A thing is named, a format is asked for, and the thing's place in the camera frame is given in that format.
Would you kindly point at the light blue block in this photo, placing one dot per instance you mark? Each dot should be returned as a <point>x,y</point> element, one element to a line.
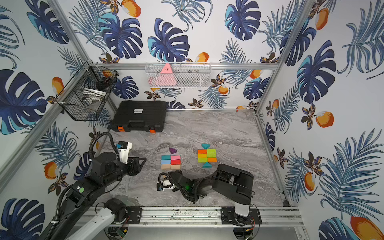
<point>165,162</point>

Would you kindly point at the purple triangle block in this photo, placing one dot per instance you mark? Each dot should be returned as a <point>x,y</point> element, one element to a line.
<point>173,151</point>

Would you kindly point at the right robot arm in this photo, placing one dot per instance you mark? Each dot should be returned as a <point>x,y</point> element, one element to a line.
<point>233,183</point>

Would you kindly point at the black wire basket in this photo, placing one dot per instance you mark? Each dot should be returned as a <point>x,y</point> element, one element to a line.
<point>85,96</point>

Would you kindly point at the black tool case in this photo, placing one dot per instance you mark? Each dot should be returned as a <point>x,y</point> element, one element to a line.
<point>148,116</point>

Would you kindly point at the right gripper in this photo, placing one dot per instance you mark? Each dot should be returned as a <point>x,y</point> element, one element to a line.
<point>173,173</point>

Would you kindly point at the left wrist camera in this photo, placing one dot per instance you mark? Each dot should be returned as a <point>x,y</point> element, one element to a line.
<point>123,151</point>

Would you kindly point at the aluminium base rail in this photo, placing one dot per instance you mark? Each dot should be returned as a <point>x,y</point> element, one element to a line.
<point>212,217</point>

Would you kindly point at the small teal block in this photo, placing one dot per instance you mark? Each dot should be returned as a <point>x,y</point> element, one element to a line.
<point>207,165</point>

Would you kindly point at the white wire shelf basket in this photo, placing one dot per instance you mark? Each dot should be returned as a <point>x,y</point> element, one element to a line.
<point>188,75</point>

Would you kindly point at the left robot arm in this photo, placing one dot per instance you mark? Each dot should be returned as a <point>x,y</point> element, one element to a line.
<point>106,169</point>

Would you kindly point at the red block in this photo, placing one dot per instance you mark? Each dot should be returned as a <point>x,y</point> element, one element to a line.
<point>175,162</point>

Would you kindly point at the pink triangle sign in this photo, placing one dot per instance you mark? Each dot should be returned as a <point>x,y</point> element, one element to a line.
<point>166,77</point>

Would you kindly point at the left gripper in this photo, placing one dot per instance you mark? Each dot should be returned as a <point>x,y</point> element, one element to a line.
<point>133,166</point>

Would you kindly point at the pink block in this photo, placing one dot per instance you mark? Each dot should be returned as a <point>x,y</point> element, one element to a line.
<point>176,157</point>

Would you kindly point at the natural wood block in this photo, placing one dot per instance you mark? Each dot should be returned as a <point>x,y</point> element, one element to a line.
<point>166,167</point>
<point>175,167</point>

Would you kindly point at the lime green block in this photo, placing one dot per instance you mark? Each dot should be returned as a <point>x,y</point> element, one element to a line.
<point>202,160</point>
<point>211,155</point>

